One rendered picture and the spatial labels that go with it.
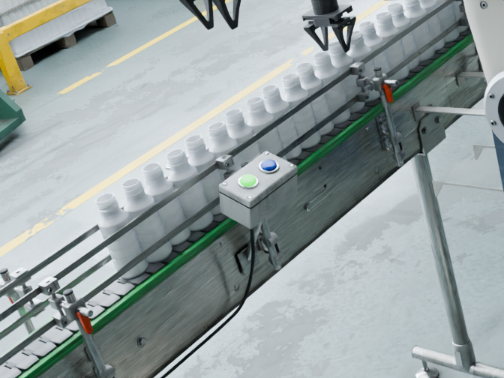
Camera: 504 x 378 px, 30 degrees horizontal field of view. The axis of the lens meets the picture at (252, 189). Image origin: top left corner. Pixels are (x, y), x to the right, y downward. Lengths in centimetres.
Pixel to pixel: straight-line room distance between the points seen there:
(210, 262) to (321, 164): 37
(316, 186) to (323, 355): 117
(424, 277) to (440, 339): 38
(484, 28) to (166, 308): 78
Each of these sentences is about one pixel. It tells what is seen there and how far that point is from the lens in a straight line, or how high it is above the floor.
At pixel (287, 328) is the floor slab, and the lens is 332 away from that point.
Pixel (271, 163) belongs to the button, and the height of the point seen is 112.
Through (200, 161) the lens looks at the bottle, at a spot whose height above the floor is 112.
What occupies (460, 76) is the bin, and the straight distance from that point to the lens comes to 247.
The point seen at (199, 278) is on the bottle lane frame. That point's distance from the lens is 186.
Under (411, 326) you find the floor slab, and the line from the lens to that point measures 317.
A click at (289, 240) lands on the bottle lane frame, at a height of 87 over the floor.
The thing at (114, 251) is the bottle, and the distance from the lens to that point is 178.
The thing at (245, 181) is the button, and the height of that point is 112.
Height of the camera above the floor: 183
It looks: 25 degrees down
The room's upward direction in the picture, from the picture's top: 18 degrees counter-clockwise
